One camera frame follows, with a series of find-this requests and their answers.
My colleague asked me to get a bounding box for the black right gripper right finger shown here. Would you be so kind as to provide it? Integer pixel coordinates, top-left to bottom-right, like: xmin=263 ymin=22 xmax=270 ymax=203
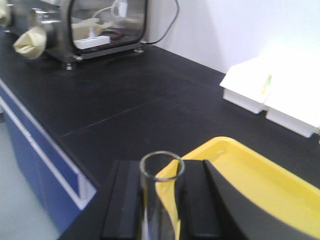
xmin=174 ymin=158 xmax=320 ymax=240

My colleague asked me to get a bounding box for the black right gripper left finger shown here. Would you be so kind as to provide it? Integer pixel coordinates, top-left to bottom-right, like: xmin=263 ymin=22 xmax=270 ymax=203
xmin=102 ymin=160 xmax=140 ymax=239

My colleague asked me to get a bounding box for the clear glass test tube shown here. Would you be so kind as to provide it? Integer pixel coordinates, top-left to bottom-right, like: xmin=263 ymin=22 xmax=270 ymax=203
xmin=139 ymin=150 xmax=185 ymax=240

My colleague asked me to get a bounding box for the yellow plastic tray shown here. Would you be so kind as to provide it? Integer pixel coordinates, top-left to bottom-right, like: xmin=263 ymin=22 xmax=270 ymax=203
xmin=183 ymin=136 xmax=320 ymax=240

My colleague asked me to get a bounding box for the blue cabinet front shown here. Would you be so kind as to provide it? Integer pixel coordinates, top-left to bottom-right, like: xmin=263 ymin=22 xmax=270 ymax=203
xmin=0 ymin=81 xmax=96 ymax=234

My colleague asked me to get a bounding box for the white bin with beaker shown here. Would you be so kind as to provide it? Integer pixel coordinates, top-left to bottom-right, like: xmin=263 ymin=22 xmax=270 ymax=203
xmin=220 ymin=57 xmax=274 ymax=114

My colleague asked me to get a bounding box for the white middle storage bin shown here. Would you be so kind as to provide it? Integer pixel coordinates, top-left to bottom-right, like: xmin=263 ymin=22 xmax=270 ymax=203
xmin=265 ymin=60 xmax=320 ymax=138

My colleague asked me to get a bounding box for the glass beaker with green rod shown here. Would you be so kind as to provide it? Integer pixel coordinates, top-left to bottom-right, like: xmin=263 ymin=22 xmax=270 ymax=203
xmin=260 ymin=74 xmax=273 ymax=95

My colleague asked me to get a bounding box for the white power strip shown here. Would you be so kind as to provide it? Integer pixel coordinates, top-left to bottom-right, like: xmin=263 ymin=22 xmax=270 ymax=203
xmin=73 ymin=35 xmax=111 ymax=50

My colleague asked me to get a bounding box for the steel glove box chamber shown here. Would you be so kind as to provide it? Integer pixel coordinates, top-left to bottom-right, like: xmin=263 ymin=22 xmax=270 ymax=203
xmin=0 ymin=0 xmax=148 ymax=69

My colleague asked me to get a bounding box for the cream rubber glove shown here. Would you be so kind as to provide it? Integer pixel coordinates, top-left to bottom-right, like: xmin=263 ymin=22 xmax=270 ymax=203
xmin=13 ymin=26 xmax=47 ymax=60

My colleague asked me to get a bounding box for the grey power cable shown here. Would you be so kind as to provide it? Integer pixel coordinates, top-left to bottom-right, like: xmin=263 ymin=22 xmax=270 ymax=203
xmin=142 ymin=0 xmax=180 ymax=45

